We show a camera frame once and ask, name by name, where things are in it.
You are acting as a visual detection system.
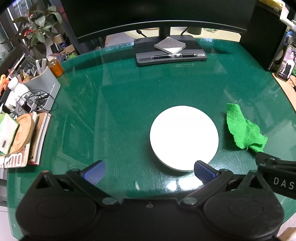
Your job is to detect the green cloth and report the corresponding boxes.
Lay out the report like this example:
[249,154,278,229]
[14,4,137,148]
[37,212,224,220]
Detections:
[226,103,268,153]

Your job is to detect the orange jar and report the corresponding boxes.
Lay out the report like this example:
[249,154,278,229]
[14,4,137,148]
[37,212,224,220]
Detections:
[47,59,64,77]

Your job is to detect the white round plate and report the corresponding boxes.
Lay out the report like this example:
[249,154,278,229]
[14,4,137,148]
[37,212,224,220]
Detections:
[149,106,219,172]

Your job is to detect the magazine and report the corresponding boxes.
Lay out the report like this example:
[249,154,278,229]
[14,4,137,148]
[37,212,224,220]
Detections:
[0,144,30,168]

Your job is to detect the potted green plant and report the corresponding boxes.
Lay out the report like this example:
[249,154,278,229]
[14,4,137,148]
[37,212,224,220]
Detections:
[0,5,63,58]

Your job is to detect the grey desk organizer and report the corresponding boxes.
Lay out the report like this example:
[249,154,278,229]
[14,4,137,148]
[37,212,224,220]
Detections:
[22,66,61,112]

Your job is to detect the smartphone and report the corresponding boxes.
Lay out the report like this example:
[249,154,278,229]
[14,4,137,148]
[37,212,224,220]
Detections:
[277,45,296,82]

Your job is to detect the black speaker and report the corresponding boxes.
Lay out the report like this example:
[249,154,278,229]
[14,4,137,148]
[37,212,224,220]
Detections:
[239,3,296,71]

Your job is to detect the black curved monitor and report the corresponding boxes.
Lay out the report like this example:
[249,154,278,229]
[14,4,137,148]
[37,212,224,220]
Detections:
[60,0,257,44]

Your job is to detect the black pen white band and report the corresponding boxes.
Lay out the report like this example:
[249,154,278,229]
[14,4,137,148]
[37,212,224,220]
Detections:
[172,53,204,58]

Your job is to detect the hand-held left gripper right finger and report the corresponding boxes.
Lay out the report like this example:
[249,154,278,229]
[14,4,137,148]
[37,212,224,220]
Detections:
[179,160,270,208]

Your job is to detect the brown book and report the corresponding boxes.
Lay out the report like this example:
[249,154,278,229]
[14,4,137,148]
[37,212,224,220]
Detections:
[28,112,51,165]

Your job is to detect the white bottle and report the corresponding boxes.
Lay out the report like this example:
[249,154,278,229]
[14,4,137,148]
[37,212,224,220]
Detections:
[8,77,29,106]

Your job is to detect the orange handled tool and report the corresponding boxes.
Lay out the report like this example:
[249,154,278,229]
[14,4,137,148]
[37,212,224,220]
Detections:
[0,74,11,91]

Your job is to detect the tan desk mat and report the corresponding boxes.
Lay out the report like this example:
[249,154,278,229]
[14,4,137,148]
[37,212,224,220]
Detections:
[272,72,296,109]

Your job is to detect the round beige table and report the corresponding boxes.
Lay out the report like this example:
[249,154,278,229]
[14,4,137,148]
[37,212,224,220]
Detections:
[125,28,241,43]

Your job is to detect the black monitor cable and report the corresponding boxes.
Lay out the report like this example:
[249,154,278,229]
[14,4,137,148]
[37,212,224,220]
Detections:
[136,29,160,38]

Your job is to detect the yellow box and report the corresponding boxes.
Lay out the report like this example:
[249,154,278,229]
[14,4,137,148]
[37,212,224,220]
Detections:
[258,0,284,11]

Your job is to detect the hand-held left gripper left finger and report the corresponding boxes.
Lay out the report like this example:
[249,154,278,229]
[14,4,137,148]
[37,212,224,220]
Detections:
[30,160,120,207]

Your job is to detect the grey notepad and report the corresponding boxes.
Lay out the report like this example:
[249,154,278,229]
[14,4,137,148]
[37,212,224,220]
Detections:
[154,37,186,54]

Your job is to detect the grey monitor stand base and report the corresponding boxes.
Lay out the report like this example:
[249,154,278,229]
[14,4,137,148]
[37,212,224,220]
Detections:
[134,35,208,67]

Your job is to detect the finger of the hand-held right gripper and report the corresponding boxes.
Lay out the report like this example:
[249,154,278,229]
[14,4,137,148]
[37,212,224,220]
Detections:
[255,152,296,173]

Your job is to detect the round wooden coaster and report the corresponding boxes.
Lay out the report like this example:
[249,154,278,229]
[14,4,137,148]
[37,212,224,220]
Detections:
[10,113,35,153]

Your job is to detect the green tissue box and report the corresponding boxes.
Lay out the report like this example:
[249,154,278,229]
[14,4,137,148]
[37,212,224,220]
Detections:
[0,113,20,156]

